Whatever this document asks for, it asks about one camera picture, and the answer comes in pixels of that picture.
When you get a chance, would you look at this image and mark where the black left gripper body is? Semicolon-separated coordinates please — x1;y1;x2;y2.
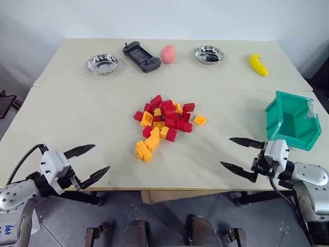
57;158;83;191

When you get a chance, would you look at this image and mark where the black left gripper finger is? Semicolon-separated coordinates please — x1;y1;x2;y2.
63;144;97;159
77;165;112;191

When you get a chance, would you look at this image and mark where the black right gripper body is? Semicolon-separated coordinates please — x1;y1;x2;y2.
250;147;280;181

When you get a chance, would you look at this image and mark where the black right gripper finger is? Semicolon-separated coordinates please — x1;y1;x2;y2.
229;137;266;150
220;161;259;184

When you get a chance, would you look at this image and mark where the black table leg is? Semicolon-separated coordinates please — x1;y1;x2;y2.
54;191;106;207
223;190;285;207

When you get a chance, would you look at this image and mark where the green plastic bin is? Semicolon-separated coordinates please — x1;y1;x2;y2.
264;90;323;151

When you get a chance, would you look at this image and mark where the dark rounded shape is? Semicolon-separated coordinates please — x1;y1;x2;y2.
186;214;220;247
124;218;151;247

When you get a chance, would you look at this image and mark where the yellow toy banana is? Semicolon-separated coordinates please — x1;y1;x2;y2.
248;53;270;77

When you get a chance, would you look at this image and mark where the red plastic building brick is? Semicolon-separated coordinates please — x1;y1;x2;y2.
161;99;177;115

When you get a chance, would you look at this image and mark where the steel bowl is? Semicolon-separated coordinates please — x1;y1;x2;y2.
85;53;120;76
194;45;225;66

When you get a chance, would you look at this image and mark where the dark grey handheld game console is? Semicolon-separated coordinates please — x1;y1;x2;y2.
122;41;162;74

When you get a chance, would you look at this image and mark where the pink toy peach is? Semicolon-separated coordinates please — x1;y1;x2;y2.
160;44;177;64

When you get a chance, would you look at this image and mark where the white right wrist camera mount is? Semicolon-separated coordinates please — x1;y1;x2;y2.
263;139;290;179

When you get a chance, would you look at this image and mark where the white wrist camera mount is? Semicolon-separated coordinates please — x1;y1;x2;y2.
39;151;71;196
263;139;290;179

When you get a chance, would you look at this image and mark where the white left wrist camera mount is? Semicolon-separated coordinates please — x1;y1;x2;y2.
39;151;71;196

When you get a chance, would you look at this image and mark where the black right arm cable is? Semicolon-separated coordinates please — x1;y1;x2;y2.
268;177;313;246

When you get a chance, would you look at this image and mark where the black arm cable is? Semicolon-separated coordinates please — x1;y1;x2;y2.
5;144;49;185
268;177;313;246

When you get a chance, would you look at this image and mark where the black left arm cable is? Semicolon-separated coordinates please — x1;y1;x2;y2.
5;144;49;185

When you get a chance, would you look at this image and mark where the rusty metal bracket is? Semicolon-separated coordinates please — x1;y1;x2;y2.
218;227;246;247
85;220;117;247

